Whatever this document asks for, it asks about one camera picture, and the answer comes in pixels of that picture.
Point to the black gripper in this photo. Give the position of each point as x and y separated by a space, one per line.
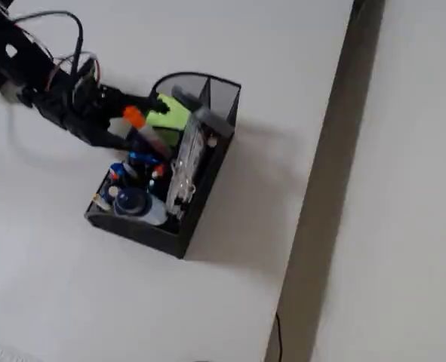
101 113

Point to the orange-capped glue stick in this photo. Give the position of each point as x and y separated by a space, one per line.
134 115

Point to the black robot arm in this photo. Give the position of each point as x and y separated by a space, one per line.
15 56

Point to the black mesh desk organizer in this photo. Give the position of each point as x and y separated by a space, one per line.
143 230

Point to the blue pen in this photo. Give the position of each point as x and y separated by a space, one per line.
143 157

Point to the green sticky note pad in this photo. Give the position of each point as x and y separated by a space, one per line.
173 117

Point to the red tipped pen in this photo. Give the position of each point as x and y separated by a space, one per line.
158 171

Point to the clear plastic pack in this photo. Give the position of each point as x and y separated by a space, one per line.
192 151

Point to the blue capped glue bottle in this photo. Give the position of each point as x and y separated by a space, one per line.
132 201

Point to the grey stapler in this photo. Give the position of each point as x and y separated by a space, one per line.
215 120

